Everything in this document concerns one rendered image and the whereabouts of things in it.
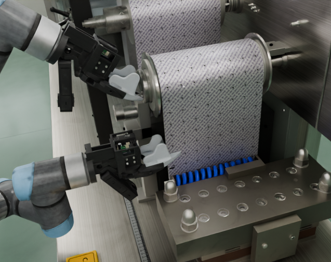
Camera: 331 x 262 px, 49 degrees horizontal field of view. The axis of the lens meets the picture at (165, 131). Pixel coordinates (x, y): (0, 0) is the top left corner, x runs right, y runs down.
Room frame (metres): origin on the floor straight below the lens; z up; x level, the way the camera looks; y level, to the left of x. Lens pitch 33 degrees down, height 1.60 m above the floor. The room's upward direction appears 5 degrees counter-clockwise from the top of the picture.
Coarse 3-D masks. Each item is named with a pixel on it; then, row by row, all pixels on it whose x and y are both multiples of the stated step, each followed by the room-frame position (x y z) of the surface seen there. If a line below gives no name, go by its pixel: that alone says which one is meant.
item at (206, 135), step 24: (168, 120) 0.67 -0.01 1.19; (192, 120) 0.68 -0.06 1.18; (216, 120) 0.70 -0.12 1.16; (240, 120) 0.71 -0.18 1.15; (168, 144) 0.67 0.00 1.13; (192, 144) 0.68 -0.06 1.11; (216, 144) 0.70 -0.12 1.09; (240, 144) 0.71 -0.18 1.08; (168, 168) 0.67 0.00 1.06; (192, 168) 0.68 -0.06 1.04
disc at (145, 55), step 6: (144, 54) 0.74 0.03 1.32; (150, 60) 0.70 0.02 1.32; (150, 66) 0.70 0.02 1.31; (156, 78) 0.67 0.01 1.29; (156, 84) 0.66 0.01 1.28; (156, 90) 0.66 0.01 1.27; (156, 96) 0.67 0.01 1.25; (156, 102) 0.67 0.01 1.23; (150, 108) 0.75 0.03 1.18; (156, 108) 0.68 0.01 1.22; (156, 114) 0.68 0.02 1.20
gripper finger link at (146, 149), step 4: (152, 136) 0.68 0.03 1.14; (156, 136) 0.69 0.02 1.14; (160, 136) 0.69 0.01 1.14; (152, 140) 0.68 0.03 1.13; (156, 140) 0.68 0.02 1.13; (160, 140) 0.69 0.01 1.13; (148, 144) 0.68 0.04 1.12; (152, 144) 0.68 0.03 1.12; (156, 144) 0.68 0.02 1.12; (140, 148) 0.68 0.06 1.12; (144, 148) 0.68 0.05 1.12; (148, 148) 0.68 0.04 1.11; (152, 148) 0.68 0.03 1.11; (144, 152) 0.68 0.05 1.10; (148, 152) 0.68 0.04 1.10; (152, 152) 0.68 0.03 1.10
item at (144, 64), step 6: (144, 60) 0.73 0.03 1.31; (264, 60) 0.74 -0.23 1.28; (144, 66) 0.74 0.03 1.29; (264, 66) 0.73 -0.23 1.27; (150, 72) 0.69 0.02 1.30; (156, 72) 0.69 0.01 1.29; (264, 72) 0.73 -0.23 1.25; (150, 78) 0.69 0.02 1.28; (264, 78) 0.73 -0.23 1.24; (150, 102) 0.72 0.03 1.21
